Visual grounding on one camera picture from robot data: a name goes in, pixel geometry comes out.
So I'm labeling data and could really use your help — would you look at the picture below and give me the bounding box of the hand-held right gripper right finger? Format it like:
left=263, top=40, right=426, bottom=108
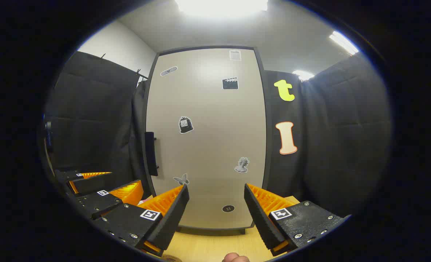
left=244, top=183, right=351, bottom=256

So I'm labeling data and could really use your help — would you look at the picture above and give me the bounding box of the large ceiling light panel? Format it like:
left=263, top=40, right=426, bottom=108
left=175, top=0, right=269, bottom=18

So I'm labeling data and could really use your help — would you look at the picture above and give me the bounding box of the beige cabinet door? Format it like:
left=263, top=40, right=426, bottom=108
left=146, top=48, right=267, bottom=230

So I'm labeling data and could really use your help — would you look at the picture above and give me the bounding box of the long ceiling light strip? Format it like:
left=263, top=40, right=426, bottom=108
left=328, top=31, right=360, bottom=56

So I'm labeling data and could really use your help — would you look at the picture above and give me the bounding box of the black backdrop cloth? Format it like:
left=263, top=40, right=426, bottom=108
left=43, top=51, right=393, bottom=219

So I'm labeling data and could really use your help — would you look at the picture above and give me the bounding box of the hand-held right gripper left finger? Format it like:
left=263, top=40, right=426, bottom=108
left=95, top=184, right=190, bottom=257

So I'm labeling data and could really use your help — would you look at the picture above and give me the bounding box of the small ceiling light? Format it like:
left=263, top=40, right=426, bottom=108
left=292, top=70, right=315, bottom=82

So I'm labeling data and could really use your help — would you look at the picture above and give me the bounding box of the dark grey cabinet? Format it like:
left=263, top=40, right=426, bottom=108
left=143, top=45, right=273, bottom=234

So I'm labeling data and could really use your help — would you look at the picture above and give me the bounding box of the black door handle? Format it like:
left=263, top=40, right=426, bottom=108
left=145, top=132, right=159, bottom=177

